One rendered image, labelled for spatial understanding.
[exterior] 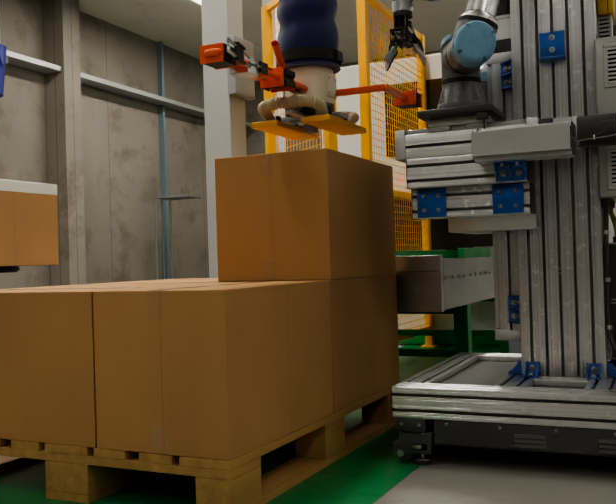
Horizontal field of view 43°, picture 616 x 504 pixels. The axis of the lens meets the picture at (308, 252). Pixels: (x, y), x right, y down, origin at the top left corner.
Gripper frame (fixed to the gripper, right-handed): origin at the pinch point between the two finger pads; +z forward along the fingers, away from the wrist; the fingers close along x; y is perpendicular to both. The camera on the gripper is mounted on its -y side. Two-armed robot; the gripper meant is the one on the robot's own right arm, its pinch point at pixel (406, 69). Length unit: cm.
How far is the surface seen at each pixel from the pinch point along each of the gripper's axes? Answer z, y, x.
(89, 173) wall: -49, -554, -609
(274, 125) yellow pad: 24, 47, -31
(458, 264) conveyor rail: 73, -28, 10
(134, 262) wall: 71, -645, -609
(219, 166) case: 38, 60, -45
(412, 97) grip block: 11.3, 4.3, 3.4
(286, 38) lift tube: -6, 40, -29
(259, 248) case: 65, 61, -31
